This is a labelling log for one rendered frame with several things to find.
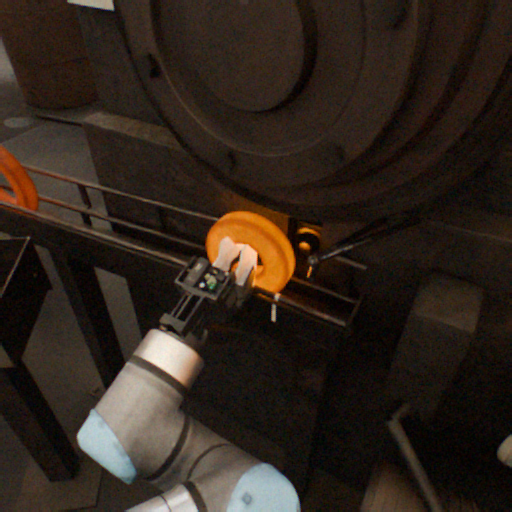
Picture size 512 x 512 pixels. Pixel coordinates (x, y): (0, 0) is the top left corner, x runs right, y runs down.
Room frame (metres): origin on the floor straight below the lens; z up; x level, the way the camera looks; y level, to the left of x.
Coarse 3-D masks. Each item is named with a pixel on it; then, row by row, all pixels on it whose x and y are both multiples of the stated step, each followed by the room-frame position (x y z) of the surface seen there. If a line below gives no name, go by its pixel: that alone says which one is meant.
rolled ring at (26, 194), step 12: (0, 156) 0.82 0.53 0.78; (12, 156) 0.83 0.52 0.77; (0, 168) 0.81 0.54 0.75; (12, 168) 0.81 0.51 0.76; (24, 168) 0.82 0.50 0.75; (12, 180) 0.80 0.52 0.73; (24, 180) 0.81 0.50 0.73; (0, 192) 0.87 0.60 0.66; (24, 192) 0.80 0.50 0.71; (36, 192) 0.82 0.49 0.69; (24, 204) 0.80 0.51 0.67; (36, 204) 0.82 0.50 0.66
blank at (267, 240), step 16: (224, 224) 0.55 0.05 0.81; (240, 224) 0.54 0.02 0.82; (256, 224) 0.53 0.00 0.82; (272, 224) 0.54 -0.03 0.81; (208, 240) 0.56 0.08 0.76; (240, 240) 0.54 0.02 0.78; (256, 240) 0.52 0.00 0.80; (272, 240) 0.51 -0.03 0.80; (288, 240) 0.53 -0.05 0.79; (272, 256) 0.51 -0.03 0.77; (288, 256) 0.51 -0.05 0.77; (256, 272) 0.53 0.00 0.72; (272, 272) 0.51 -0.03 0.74; (288, 272) 0.50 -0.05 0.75; (272, 288) 0.51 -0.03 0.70
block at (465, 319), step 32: (448, 288) 0.41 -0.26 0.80; (480, 288) 0.42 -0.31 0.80; (416, 320) 0.37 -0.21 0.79; (448, 320) 0.36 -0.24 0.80; (416, 352) 0.36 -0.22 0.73; (448, 352) 0.34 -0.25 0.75; (384, 384) 0.38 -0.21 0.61; (416, 384) 0.35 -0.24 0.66; (448, 384) 0.34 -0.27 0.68; (416, 416) 0.35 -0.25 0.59
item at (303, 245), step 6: (300, 234) 0.59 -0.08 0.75; (306, 234) 0.59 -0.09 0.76; (312, 234) 0.58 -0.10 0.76; (300, 240) 0.58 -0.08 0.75; (306, 240) 0.57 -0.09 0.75; (312, 240) 0.57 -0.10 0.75; (318, 240) 0.58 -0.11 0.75; (300, 246) 0.57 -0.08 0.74; (306, 246) 0.57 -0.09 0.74; (312, 246) 0.57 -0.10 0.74; (318, 246) 0.57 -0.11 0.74; (306, 252) 0.57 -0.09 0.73; (312, 252) 0.57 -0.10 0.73
